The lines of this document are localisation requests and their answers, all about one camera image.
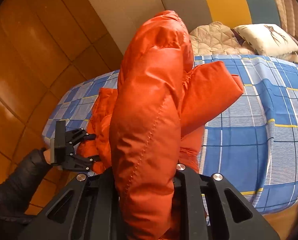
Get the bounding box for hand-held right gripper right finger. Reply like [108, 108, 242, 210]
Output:
[164, 164, 280, 240]

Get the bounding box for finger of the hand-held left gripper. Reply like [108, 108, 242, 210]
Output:
[66, 128, 97, 147]
[63, 153, 101, 173]

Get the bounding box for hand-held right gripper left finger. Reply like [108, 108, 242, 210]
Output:
[18, 167, 126, 240]

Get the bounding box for orange puffer jacket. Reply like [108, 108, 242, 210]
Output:
[85, 10, 245, 240]

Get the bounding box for wooden panelled wardrobe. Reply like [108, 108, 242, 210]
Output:
[0, 0, 124, 215]

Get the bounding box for grey yellow blue headboard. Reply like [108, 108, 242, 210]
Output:
[161, 0, 281, 30]

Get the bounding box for beige quilted blanket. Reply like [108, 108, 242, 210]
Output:
[189, 21, 255, 57]

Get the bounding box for pale patterned curtain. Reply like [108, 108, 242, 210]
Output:
[264, 0, 298, 40]

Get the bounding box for person's left forearm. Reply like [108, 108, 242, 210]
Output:
[0, 148, 52, 225]

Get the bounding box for bed with blue plaid sheet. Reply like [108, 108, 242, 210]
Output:
[42, 54, 298, 227]

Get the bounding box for white printed pillow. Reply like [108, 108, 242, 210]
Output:
[233, 24, 298, 63]

